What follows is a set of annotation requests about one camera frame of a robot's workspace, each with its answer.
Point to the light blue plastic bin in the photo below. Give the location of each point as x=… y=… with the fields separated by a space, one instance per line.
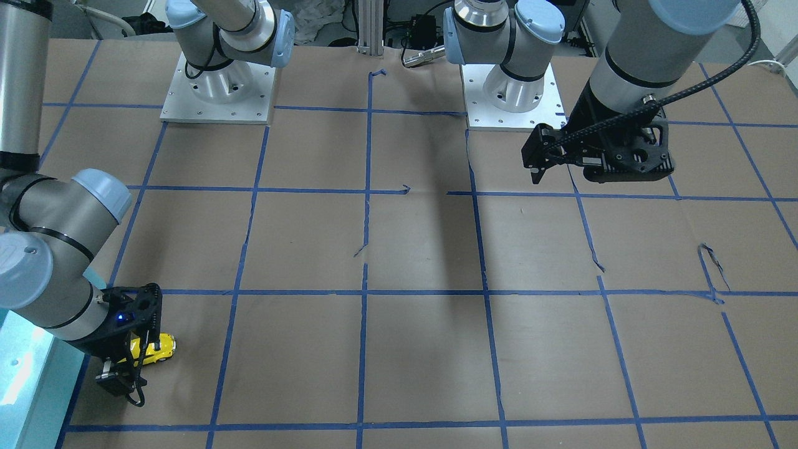
x=38 y=376

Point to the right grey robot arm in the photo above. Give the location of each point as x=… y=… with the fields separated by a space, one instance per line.
x=230 y=51

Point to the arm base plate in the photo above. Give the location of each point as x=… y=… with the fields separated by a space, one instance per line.
x=241 y=93
x=495 y=102

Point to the yellow toy beetle car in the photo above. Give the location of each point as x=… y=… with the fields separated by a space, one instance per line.
x=154 y=353

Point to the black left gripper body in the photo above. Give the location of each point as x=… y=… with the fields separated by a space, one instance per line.
x=585 y=117

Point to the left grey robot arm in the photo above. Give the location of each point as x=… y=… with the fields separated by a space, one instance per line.
x=650 y=49

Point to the aluminium frame post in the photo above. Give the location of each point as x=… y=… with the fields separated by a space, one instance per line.
x=370 y=27

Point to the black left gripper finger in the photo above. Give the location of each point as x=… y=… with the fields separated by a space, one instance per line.
x=536 y=158

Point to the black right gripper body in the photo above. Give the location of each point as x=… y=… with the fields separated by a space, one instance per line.
x=98 y=347

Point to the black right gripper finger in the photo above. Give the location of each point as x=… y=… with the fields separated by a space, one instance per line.
x=149 y=333
x=123 y=379

